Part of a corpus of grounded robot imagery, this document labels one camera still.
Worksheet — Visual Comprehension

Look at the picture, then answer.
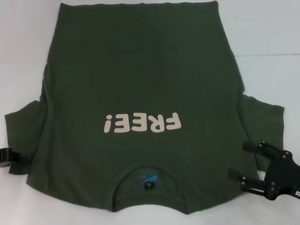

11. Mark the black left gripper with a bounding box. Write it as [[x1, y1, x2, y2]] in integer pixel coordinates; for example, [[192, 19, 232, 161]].
[[0, 147, 32, 168]]

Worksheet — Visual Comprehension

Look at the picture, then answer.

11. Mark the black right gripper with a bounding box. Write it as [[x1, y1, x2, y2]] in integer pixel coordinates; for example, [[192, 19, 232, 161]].
[[228, 140, 300, 202]]

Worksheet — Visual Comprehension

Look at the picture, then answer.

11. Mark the dark green FREE shirt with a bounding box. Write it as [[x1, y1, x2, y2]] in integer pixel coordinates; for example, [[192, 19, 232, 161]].
[[4, 1, 286, 211]]

